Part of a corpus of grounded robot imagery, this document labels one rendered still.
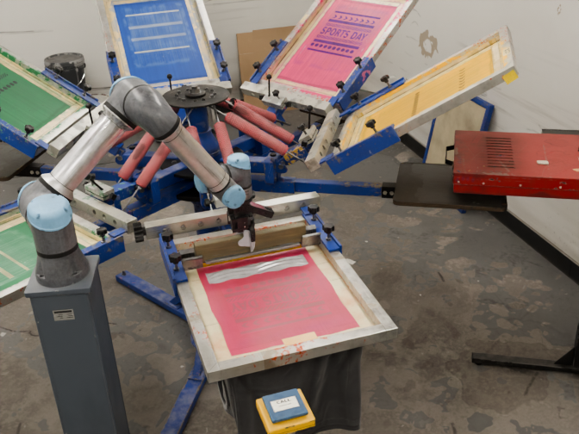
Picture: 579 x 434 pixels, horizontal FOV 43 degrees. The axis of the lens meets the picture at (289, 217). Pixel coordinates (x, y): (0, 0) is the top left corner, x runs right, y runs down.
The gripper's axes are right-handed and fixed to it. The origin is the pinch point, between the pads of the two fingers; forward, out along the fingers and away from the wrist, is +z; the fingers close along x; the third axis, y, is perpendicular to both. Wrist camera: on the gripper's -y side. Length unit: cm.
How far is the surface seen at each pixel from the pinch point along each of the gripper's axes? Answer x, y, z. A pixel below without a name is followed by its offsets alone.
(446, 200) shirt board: -16, -87, 7
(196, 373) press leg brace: -52, 20, 94
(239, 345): 47, 17, 5
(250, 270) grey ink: 8.8, 3.3, 4.6
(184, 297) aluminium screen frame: 20.8, 28.5, 1.6
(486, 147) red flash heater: -26, -110, -9
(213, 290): 15.1, 18.0, 5.2
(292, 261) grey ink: 8.0, -12.5, 4.9
